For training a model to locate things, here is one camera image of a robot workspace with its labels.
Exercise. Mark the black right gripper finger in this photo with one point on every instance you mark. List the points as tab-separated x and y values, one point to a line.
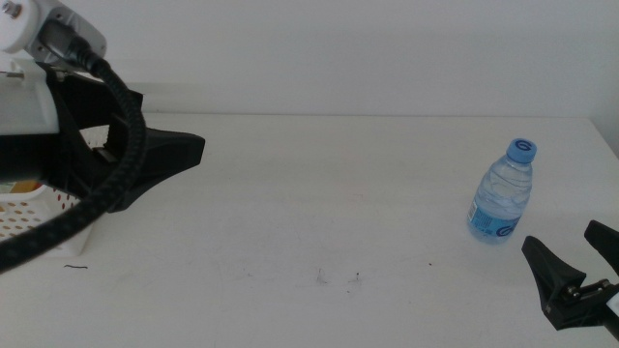
551	270
604	244

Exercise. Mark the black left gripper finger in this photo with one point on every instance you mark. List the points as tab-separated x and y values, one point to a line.
104	104
164	152

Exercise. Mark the clear water bottle blue cap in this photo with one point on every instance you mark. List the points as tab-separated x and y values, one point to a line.
500	198

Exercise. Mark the white perforated plastic basket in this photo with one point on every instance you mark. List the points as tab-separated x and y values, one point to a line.
29	220

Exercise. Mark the short black thread scrap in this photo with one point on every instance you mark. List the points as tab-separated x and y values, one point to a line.
75	266

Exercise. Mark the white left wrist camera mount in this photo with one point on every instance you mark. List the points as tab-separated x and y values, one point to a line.
24	92

